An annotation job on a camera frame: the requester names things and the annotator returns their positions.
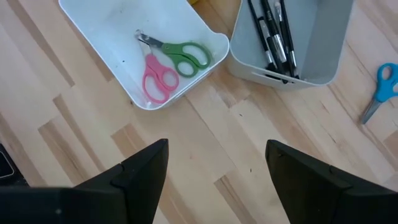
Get wide bushy black brush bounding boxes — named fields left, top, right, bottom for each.
left=260, top=0, right=289, bottom=85

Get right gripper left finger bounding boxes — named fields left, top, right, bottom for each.
left=73, top=138, right=170, bottom=224

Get blue scissors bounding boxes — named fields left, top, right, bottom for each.
left=360, top=62, right=398, bottom=125

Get short thin paintbrush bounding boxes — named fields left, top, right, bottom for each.
left=279, top=0, right=295, bottom=54

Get pink scissors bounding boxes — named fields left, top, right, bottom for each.
left=141, top=42, right=180, bottom=105

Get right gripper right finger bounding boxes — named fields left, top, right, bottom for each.
left=264, top=139, right=354, bottom=224

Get thin long paintbrush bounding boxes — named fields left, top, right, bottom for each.
left=274, top=1, right=301, bottom=80

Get grey plastic bin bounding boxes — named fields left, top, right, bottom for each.
left=228, top=0, right=355, bottom=91

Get white plastic bin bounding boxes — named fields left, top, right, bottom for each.
left=58, top=0, right=230, bottom=111

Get green scissors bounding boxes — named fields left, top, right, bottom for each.
left=135, top=29, right=213, bottom=78

